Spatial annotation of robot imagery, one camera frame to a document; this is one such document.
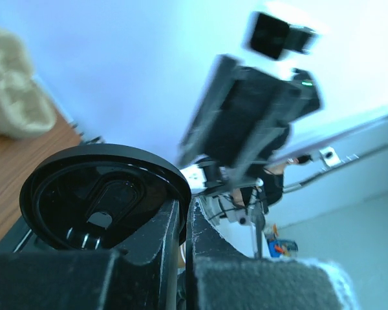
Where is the cardboard cup carrier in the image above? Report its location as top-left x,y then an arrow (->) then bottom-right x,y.
0,27 -> 57,139

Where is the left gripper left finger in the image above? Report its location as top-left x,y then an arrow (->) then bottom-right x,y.
0,201 -> 180,309

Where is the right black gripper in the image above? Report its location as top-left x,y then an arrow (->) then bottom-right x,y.
179,55 -> 321,181

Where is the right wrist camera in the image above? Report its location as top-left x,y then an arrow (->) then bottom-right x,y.
245,11 -> 319,61

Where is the black coffee cup lid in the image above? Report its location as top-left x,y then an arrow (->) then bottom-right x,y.
19,144 -> 191,250

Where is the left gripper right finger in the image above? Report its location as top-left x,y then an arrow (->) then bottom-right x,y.
186,201 -> 352,309

